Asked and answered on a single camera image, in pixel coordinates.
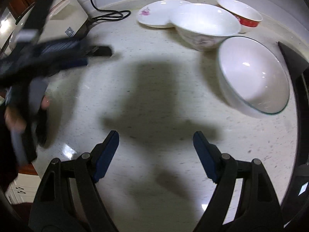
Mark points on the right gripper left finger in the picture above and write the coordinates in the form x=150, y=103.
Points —
x=103, y=154

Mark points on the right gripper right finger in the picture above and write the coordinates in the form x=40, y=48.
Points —
x=209, y=155

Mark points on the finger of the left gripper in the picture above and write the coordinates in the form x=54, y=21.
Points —
x=66, y=64
x=98, y=51

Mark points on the red banded white bowl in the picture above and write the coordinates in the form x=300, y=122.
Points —
x=248, y=17

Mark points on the person's left hand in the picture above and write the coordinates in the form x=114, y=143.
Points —
x=15, y=122

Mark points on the cream electric rice cooker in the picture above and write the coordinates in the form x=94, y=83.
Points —
x=65, y=20

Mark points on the far white floral plate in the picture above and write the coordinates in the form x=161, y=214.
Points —
x=157, y=14

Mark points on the large white green-rimmed bowl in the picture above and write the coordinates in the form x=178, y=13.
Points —
x=251, y=78

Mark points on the white bowl grey flower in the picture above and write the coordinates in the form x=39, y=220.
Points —
x=204, y=26

